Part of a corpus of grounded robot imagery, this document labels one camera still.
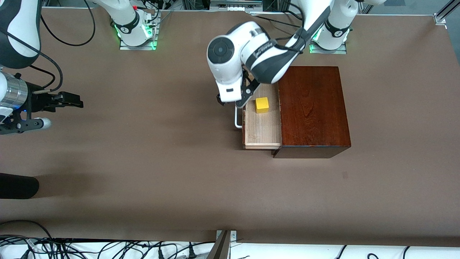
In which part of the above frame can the white metal drawer handle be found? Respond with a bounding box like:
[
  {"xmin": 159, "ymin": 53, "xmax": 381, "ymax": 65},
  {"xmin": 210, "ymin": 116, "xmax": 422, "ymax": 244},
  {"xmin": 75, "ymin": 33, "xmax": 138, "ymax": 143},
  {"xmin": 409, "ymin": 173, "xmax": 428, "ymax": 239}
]
[{"xmin": 234, "ymin": 106, "xmax": 245, "ymax": 129}]

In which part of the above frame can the light wooden drawer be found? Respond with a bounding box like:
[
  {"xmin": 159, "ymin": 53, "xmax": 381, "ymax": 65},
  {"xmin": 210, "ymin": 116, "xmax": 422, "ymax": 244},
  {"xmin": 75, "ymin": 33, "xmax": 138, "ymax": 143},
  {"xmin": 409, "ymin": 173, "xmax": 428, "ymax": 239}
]
[{"xmin": 241, "ymin": 82, "xmax": 283, "ymax": 150}]

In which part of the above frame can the dark brown wooden cabinet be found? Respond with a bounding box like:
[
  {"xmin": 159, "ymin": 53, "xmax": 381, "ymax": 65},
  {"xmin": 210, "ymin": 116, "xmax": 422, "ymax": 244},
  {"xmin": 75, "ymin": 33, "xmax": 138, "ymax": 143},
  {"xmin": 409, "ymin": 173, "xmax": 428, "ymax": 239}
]
[{"xmin": 272, "ymin": 66, "xmax": 351, "ymax": 159}]

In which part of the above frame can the black cylindrical object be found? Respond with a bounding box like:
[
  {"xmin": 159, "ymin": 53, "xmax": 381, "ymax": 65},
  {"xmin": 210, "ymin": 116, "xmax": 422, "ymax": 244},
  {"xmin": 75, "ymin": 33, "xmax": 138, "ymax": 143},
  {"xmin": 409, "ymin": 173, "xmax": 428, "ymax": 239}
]
[{"xmin": 0, "ymin": 173, "xmax": 40, "ymax": 199}]

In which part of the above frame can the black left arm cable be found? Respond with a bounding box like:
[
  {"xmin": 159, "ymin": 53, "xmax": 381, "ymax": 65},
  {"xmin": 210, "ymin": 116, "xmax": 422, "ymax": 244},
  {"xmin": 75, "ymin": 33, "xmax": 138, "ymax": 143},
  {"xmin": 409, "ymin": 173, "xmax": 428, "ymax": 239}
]
[{"xmin": 248, "ymin": 9, "xmax": 309, "ymax": 78}]

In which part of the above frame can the black base power cable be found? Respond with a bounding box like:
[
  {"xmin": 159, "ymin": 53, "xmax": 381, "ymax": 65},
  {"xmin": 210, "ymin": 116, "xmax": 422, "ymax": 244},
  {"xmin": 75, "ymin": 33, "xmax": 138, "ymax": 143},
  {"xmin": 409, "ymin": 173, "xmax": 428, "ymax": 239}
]
[{"xmin": 251, "ymin": 13, "xmax": 306, "ymax": 28}]

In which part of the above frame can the silver frame rail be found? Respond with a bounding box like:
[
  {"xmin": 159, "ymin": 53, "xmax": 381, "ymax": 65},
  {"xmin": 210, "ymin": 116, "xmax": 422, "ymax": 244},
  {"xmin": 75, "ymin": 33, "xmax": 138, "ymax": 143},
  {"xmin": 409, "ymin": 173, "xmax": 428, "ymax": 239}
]
[{"xmin": 210, "ymin": 0, "xmax": 263, "ymax": 12}]

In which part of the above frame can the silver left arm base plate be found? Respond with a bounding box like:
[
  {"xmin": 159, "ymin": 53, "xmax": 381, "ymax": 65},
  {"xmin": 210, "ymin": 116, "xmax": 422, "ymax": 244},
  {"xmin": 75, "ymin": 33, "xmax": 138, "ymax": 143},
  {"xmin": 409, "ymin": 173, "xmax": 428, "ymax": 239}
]
[{"xmin": 309, "ymin": 39, "xmax": 348, "ymax": 55}]

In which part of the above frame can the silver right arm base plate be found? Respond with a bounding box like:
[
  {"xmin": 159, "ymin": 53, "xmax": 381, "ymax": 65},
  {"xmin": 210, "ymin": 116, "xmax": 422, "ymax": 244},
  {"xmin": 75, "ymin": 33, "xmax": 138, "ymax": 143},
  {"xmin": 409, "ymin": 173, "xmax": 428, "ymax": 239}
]
[{"xmin": 119, "ymin": 21, "xmax": 158, "ymax": 51}]

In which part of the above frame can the silver corner bracket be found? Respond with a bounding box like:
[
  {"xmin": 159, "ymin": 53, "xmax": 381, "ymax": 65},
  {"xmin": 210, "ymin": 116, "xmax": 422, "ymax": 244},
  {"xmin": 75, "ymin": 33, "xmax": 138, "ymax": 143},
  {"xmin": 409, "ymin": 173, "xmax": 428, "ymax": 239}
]
[{"xmin": 216, "ymin": 230, "xmax": 237, "ymax": 244}]

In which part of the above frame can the aluminium frame post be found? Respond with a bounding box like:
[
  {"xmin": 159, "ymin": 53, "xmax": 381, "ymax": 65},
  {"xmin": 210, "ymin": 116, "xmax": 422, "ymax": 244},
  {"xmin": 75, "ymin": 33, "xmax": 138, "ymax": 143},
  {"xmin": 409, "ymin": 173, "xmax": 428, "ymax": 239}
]
[{"xmin": 206, "ymin": 231, "xmax": 231, "ymax": 259}]

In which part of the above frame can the aluminium frame profile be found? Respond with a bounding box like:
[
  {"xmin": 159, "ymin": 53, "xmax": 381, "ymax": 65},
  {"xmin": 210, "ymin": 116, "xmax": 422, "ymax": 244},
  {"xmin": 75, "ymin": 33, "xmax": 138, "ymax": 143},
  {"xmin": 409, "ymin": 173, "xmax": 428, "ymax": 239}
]
[{"xmin": 433, "ymin": 0, "xmax": 460, "ymax": 25}]

